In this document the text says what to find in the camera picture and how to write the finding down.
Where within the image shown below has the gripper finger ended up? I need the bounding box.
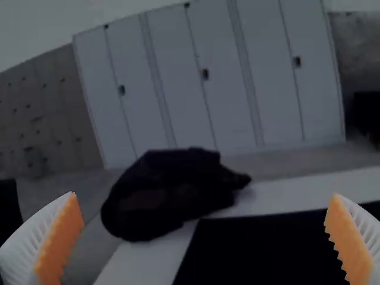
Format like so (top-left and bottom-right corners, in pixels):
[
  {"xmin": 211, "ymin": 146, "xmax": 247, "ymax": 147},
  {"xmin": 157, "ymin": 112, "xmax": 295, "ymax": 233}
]
[
  {"xmin": 323, "ymin": 192, "xmax": 380, "ymax": 285},
  {"xmin": 0, "ymin": 191, "xmax": 86, "ymax": 285}
]

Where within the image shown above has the black mat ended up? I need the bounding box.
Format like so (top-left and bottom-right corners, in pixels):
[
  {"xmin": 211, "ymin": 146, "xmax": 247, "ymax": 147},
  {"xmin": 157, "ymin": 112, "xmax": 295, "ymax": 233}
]
[{"xmin": 174, "ymin": 201, "xmax": 380, "ymax": 285}]

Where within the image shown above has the black bag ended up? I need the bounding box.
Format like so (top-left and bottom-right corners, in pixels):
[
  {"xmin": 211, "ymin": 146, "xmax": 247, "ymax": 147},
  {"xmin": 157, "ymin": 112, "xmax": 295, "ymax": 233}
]
[{"xmin": 100, "ymin": 146, "xmax": 253, "ymax": 242}]

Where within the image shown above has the grey cupboard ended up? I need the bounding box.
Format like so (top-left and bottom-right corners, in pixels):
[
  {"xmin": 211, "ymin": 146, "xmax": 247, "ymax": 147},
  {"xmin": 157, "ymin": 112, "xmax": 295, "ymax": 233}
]
[
  {"xmin": 72, "ymin": 12, "xmax": 176, "ymax": 170},
  {"xmin": 144, "ymin": 0, "xmax": 262, "ymax": 153},
  {"xmin": 233, "ymin": 0, "xmax": 347, "ymax": 148}
]

